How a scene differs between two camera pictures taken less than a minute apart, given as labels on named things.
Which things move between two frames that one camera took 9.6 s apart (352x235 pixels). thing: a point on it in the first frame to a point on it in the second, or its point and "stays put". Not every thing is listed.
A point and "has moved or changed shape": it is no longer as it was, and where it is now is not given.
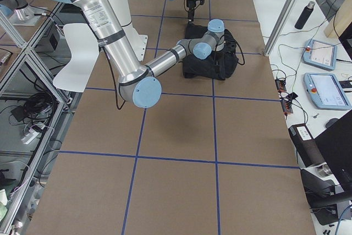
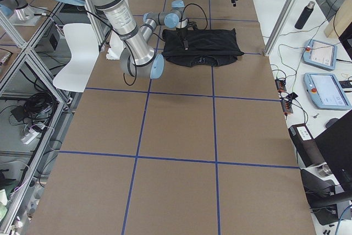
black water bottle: [303, 20] stays put
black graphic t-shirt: [219, 66] has moved or changed shape
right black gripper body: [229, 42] to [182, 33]
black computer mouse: [331, 122] stays put
